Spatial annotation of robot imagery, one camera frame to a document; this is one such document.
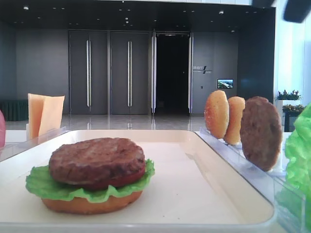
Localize clear long rail left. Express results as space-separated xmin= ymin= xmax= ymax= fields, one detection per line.
xmin=0 ymin=127 xmax=67 ymax=162

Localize red tomato slice on tray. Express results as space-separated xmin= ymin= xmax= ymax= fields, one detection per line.
xmin=78 ymin=166 xmax=145 ymax=191

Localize standing bun right of pair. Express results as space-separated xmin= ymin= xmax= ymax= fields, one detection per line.
xmin=223 ymin=96 xmax=245 ymax=145

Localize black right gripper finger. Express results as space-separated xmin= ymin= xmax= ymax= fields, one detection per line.
xmin=283 ymin=0 xmax=311 ymax=23
xmin=251 ymin=0 xmax=275 ymax=7

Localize small wall screen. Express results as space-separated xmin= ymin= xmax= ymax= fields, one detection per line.
xmin=217 ymin=79 xmax=234 ymax=89

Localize cream rectangular tray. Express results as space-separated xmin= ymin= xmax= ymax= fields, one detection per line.
xmin=0 ymin=130 xmax=276 ymax=233

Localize dark double door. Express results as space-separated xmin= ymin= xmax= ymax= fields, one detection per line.
xmin=69 ymin=31 xmax=151 ymax=115

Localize flower planter box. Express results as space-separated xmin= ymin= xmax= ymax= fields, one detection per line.
xmin=276 ymin=90 xmax=305 ymax=113

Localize brown meat patty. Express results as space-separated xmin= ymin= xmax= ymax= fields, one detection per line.
xmin=49 ymin=137 xmax=145 ymax=186

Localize standing bun left of pair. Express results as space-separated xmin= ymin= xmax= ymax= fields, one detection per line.
xmin=204 ymin=90 xmax=229 ymax=139

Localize green lettuce leaf on tray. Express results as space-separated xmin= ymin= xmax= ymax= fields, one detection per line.
xmin=26 ymin=159 xmax=155 ymax=203

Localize standing green lettuce leaf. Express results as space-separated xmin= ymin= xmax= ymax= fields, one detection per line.
xmin=285 ymin=105 xmax=311 ymax=228

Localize orange cheese slice outer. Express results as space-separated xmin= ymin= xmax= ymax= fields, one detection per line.
xmin=28 ymin=93 xmax=46 ymax=139

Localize yellow cheese slice inner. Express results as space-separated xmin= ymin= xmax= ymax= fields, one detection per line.
xmin=38 ymin=96 xmax=65 ymax=136

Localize standing bun of pair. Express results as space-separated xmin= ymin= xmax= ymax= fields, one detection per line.
xmin=204 ymin=90 xmax=229 ymax=139
xmin=223 ymin=96 xmax=245 ymax=145

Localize clear long rail right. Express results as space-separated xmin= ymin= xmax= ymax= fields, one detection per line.
xmin=198 ymin=127 xmax=311 ymax=233

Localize dark meat patty outer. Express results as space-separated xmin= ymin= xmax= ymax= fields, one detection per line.
xmin=240 ymin=96 xmax=282 ymax=171

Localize bottom bun on tray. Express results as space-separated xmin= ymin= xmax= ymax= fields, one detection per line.
xmin=42 ymin=191 xmax=142 ymax=215

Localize clear long rail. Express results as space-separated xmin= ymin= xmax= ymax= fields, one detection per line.
xmin=0 ymin=127 xmax=67 ymax=162
xmin=198 ymin=127 xmax=311 ymax=233

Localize standing red tomato slice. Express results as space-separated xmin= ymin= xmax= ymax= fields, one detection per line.
xmin=0 ymin=111 xmax=6 ymax=148

